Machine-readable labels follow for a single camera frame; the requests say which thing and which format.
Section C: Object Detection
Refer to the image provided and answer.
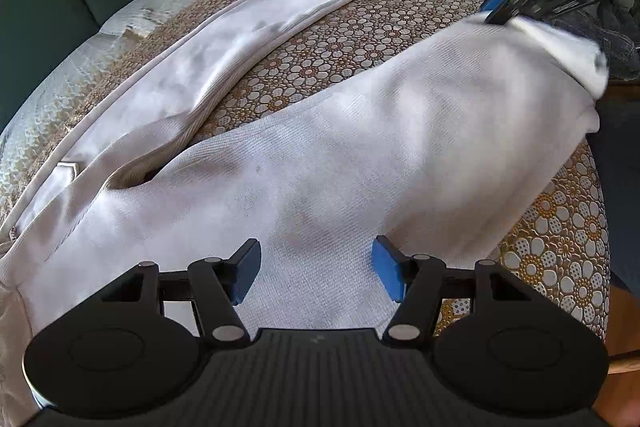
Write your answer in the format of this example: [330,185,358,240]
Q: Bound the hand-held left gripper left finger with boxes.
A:
[100,238,262,350]

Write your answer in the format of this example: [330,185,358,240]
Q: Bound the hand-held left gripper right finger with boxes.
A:
[371,235,540,349]

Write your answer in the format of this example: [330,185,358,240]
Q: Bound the white pants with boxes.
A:
[0,0,610,415]

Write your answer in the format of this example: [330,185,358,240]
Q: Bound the person's blue jeans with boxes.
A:
[550,0,640,84]

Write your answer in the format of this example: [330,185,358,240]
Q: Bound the sofa with quilted grey cover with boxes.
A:
[0,0,307,228]

